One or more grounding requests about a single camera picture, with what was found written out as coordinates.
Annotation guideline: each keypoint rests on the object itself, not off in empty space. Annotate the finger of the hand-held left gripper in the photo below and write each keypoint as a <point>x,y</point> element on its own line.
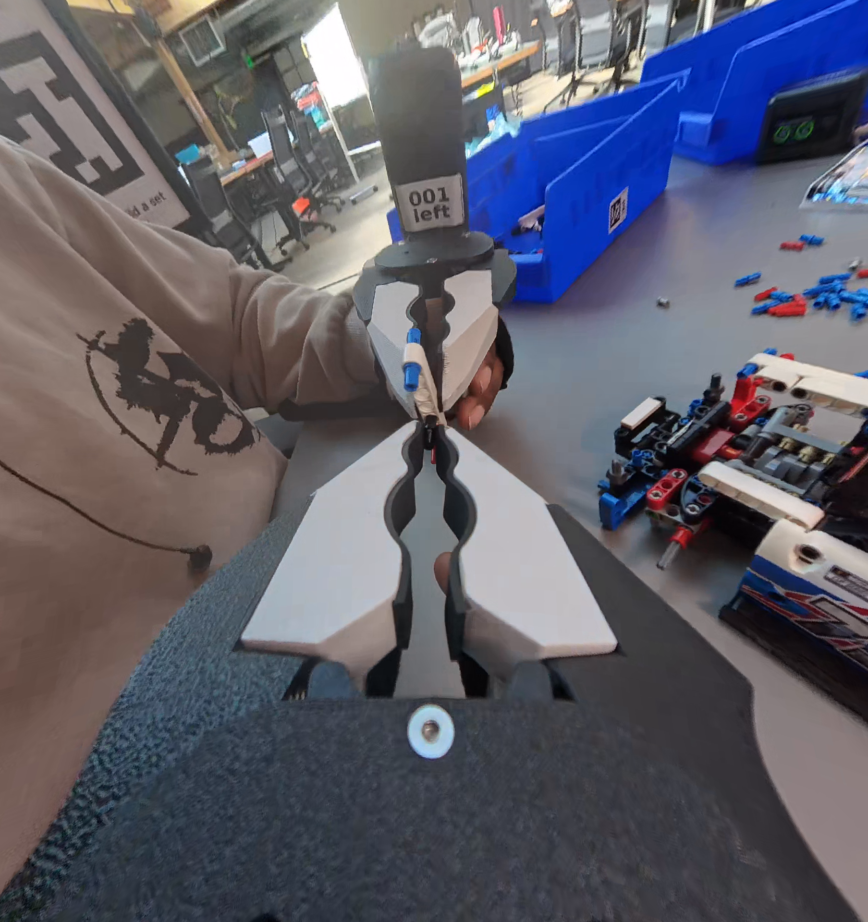
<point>473,324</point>
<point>387,324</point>

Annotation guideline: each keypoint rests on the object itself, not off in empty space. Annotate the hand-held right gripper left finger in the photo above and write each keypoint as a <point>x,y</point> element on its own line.
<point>326,576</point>

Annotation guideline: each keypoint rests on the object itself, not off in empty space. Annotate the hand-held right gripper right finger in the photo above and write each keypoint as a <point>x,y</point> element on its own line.
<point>534,576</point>

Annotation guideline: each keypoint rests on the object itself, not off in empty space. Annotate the white brick beam with pins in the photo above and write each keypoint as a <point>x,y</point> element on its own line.
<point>425,389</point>

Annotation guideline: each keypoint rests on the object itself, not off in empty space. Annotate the small black brick pin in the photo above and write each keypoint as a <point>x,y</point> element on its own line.
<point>429,436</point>

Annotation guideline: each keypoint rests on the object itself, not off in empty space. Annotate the person's left forearm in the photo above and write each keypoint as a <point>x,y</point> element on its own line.
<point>297,338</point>

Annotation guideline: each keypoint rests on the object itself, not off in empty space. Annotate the grey desk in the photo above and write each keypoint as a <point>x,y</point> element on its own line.
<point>585,374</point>

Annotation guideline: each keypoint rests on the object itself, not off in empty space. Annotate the person's left hand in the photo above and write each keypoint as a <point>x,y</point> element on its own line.
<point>480,400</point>

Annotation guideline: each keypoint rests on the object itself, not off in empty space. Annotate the black office chair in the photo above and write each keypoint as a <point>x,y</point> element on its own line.
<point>217,209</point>
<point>297,166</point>

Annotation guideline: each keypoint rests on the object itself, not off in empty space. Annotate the blue storage bin white label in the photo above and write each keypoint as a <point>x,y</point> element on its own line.
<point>592,194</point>

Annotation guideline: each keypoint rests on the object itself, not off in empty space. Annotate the brick-built toy race car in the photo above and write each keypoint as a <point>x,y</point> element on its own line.
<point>765,504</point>

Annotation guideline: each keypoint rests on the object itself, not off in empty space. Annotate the blue plastic storage bin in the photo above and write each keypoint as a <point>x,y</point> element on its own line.
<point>729,79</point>

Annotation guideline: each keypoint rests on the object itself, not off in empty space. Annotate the framed marker poster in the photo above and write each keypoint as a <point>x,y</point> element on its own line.
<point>59,93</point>

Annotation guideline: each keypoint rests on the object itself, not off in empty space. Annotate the pile of blue red pins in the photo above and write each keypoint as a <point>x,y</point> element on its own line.
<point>837,297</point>

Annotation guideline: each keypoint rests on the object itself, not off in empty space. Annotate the black device with green lights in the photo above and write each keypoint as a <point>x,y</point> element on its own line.
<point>808,122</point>

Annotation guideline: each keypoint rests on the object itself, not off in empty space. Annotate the shiny printed booklet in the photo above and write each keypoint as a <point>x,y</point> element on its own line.
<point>859,180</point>

